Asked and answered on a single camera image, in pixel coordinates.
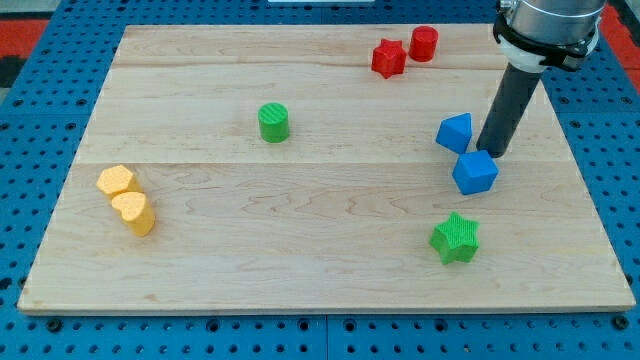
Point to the blue cube block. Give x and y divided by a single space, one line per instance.
475 172

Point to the red cylinder block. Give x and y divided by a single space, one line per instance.
423 43

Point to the green cylinder block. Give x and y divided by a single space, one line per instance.
273 122

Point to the yellow hexagon block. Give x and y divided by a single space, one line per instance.
117 180

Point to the yellow heart block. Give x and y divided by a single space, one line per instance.
135 211

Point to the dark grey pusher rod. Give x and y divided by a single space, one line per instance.
510 102

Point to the red star block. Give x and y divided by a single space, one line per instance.
389 58

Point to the light wooden board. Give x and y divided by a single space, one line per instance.
336 219

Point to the blue triangular block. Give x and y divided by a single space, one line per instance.
455 133

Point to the green star block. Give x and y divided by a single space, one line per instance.
455 240

